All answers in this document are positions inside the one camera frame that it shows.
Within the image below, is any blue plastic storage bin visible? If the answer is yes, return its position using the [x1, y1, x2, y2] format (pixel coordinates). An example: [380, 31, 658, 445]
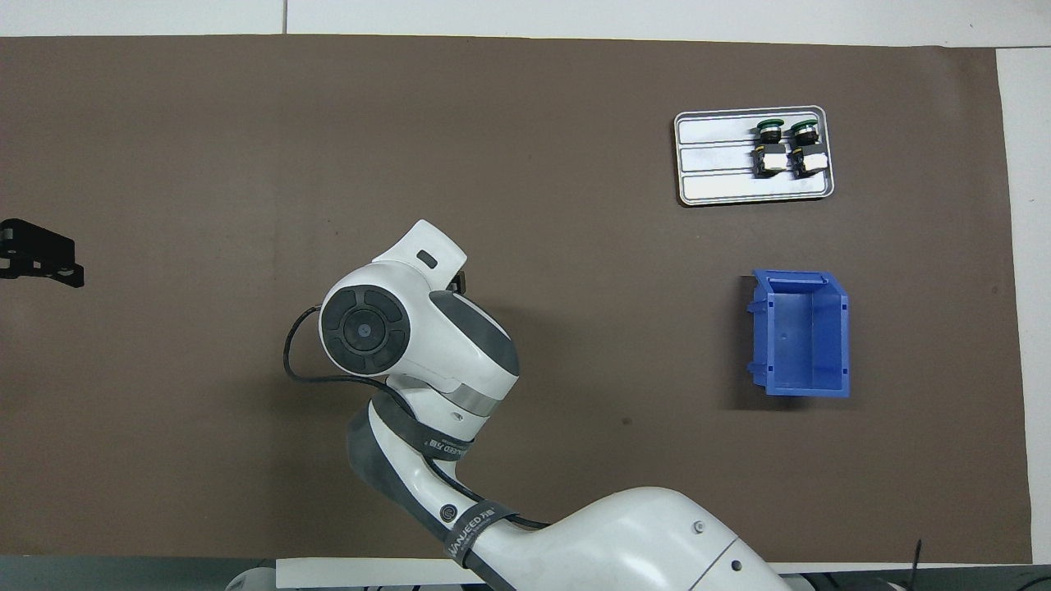
[746, 269, 851, 399]

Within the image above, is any green push button white block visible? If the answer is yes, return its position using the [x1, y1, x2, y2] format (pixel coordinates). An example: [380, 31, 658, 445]
[752, 118, 787, 178]
[787, 118, 828, 177]

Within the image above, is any silver metal tray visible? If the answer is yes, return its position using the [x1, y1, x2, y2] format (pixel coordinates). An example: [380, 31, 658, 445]
[673, 105, 836, 207]

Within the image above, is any brown paper table mat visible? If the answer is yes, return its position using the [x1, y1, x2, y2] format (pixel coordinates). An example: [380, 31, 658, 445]
[0, 34, 1034, 566]

